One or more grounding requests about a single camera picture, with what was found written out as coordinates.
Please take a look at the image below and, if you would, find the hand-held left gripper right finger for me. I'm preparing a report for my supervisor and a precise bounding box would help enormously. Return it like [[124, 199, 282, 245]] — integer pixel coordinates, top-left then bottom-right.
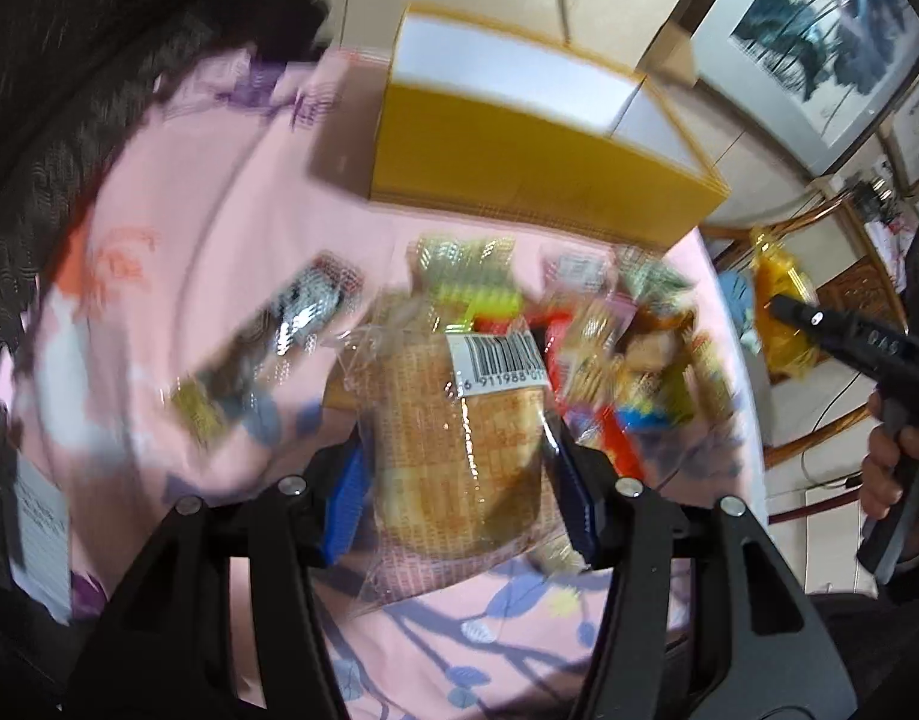
[[538, 412, 858, 720]]

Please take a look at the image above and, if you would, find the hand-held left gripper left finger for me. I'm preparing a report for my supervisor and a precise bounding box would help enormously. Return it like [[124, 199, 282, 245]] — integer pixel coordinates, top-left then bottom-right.
[[61, 446, 370, 720]]

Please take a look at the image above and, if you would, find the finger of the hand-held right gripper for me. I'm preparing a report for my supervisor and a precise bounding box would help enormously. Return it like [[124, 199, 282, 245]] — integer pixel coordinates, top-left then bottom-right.
[[769, 294, 919, 385]]

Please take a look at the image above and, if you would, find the clear cake packet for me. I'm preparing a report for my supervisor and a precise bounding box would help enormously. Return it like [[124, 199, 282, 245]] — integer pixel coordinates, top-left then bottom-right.
[[320, 289, 591, 616]]

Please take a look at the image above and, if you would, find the yellow cardboard box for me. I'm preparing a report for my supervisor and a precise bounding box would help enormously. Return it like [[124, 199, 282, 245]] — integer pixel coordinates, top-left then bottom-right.
[[367, 4, 732, 252]]

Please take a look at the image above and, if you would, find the person's right hand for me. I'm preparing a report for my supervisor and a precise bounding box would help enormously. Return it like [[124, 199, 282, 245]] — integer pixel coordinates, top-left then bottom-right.
[[859, 384, 919, 524]]

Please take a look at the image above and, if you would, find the wooden armchair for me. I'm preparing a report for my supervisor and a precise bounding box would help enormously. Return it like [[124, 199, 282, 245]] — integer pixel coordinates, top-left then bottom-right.
[[698, 193, 914, 535]]

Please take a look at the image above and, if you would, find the yellow plastic bag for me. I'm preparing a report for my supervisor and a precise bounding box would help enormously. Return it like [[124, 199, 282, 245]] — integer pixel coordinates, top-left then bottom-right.
[[750, 231, 822, 382]]

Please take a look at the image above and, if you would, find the red snack packet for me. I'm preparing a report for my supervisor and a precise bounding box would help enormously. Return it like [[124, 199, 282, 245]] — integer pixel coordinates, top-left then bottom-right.
[[571, 397, 651, 485]]

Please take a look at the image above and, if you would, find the blue cloth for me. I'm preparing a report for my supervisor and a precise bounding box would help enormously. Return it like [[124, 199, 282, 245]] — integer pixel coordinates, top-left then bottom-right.
[[718, 270, 762, 352]]

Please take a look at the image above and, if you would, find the dark silver snack packet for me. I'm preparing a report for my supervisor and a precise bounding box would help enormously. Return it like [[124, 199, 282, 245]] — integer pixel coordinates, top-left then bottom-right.
[[172, 253, 364, 452]]

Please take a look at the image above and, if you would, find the green white snack packet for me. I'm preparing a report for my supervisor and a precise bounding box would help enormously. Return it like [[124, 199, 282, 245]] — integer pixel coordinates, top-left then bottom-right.
[[622, 261, 696, 312]]

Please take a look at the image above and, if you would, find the small framed picture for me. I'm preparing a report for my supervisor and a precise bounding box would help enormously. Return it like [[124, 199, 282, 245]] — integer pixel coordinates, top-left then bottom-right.
[[878, 64, 919, 194]]

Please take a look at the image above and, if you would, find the green yellow snack packet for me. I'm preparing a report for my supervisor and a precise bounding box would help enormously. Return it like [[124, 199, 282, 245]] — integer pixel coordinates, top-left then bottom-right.
[[408, 236, 524, 335]]

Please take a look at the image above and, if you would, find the pink floral tablecloth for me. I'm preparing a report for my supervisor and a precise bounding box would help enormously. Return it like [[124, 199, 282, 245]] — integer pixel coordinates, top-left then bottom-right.
[[0, 51, 770, 720]]

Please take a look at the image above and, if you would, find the framed ink painting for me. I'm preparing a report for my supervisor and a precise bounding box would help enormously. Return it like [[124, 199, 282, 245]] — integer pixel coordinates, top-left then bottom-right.
[[686, 0, 919, 175]]

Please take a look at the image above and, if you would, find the white paper label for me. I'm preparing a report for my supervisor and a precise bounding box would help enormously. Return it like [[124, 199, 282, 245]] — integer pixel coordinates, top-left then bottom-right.
[[10, 456, 76, 625]]

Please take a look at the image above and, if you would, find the dark carved wooden furniture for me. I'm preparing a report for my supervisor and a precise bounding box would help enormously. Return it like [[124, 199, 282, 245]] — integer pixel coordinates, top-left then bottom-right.
[[0, 0, 334, 691]]

